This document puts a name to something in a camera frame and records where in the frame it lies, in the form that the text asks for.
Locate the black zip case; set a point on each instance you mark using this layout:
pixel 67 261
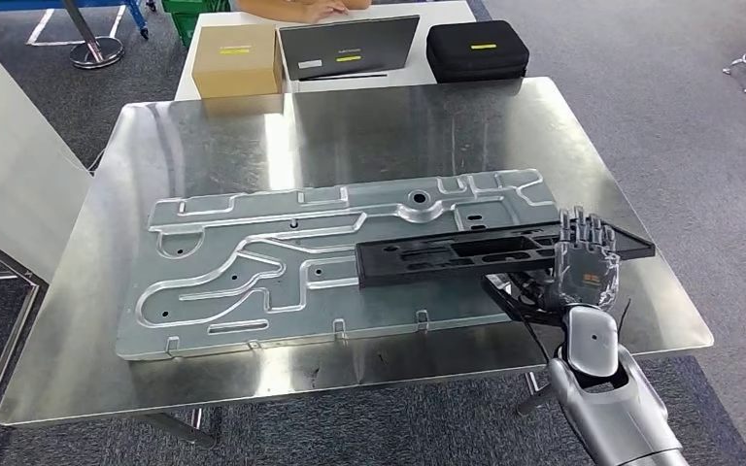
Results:
pixel 476 54

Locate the chrome stanchion post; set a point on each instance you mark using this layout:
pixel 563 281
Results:
pixel 95 54

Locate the steel tube frame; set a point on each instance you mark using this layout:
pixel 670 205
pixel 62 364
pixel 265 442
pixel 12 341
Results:
pixel 16 347

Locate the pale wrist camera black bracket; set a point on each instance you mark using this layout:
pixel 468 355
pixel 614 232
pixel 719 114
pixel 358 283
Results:
pixel 508 302

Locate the person's hand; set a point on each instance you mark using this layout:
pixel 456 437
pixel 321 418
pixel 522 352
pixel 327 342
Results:
pixel 328 9

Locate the blue metal cart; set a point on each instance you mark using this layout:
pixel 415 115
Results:
pixel 25 5

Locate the steel workbench table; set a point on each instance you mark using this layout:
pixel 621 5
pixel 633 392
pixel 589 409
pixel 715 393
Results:
pixel 379 128

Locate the grey laptop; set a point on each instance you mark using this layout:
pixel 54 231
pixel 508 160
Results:
pixel 354 45

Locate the white floor tape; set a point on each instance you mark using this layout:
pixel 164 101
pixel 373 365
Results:
pixel 38 29

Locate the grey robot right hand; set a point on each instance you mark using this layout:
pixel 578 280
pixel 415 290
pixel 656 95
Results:
pixel 588 273

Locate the black plastic plate holder part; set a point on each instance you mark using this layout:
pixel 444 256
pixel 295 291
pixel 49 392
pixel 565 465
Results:
pixel 379 264

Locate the person's forearm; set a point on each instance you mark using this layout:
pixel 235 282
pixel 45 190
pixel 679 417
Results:
pixel 276 8

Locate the green plastic crate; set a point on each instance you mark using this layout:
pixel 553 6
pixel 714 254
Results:
pixel 193 16

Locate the brown cardboard box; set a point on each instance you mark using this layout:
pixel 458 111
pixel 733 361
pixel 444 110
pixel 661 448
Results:
pixel 238 64

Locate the stamped metal plate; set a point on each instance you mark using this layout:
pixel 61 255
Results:
pixel 225 302

